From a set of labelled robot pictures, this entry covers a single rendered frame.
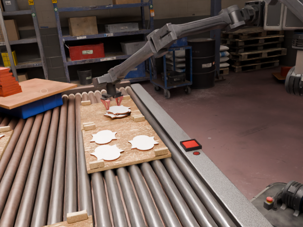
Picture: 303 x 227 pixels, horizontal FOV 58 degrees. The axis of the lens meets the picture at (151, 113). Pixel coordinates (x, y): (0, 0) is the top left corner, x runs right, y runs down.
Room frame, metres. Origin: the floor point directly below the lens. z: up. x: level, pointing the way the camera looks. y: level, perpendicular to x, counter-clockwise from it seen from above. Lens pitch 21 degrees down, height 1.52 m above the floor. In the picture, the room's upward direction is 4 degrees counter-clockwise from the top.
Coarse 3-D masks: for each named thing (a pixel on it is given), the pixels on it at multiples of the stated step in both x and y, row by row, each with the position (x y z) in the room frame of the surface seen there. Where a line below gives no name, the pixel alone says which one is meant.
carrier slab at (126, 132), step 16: (96, 128) 1.33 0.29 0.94; (112, 128) 1.31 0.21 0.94; (128, 128) 1.30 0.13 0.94; (144, 128) 1.29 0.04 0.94; (96, 144) 1.15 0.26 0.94; (112, 144) 1.13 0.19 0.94; (128, 144) 1.12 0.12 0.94; (160, 144) 1.10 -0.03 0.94; (96, 160) 1.00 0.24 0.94; (128, 160) 0.98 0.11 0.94; (144, 160) 0.98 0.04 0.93
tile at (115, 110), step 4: (112, 108) 1.54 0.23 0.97; (116, 108) 1.53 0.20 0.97; (120, 108) 1.53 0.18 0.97; (124, 108) 1.52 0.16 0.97; (128, 108) 1.52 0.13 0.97; (108, 112) 1.49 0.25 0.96; (112, 112) 1.47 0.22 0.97; (116, 112) 1.46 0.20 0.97; (120, 112) 1.46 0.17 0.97; (124, 112) 1.45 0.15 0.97; (128, 112) 1.47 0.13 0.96
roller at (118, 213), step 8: (88, 96) 2.07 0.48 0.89; (104, 176) 0.93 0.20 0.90; (112, 176) 0.90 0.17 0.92; (112, 184) 0.85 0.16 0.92; (112, 192) 0.80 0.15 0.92; (112, 200) 0.76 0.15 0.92; (120, 200) 0.76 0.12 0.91; (112, 208) 0.72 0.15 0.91; (120, 208) 0.72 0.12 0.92; (112, 216) 0.70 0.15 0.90; (120, 216) 0.68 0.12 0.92; (120, 224) 0.64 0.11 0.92
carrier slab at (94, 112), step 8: (96, 104) 1.72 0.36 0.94; (112, 104) 1.70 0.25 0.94; (120, 104) 1.69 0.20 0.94; (128, 104) 1.68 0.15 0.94; (80, 112) 1.60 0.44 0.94; (88, 112) 1.59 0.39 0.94; (96, 112) 1.58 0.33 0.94; (104, 112) 1.57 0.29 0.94; (136, 112) 1.53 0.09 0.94; (88, 120) 1.45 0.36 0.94; (96, 120) 1.44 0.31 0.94; (104, 120) 1.44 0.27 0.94; (112, 120) 1.43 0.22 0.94; (120, 120) 1.42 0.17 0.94; (128, 120) 1.41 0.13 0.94
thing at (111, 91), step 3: (108, 87) 1.52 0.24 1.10; (111, 87) 1.52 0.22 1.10; (114, 87) 1.53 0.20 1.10; (108, 90) 1.52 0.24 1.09; (111, 90) 1.52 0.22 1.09; (114, 90) 1.52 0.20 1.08; (105, 93) 1.54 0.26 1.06; (108, 93) 1.52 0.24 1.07; (111, 93) 1.52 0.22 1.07; (114, 93) 1.52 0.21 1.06; (117, 93) 1.53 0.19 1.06; (102, 96) 1.52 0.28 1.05; (108, 96) 1.49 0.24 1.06; (111, 96) 1.51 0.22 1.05
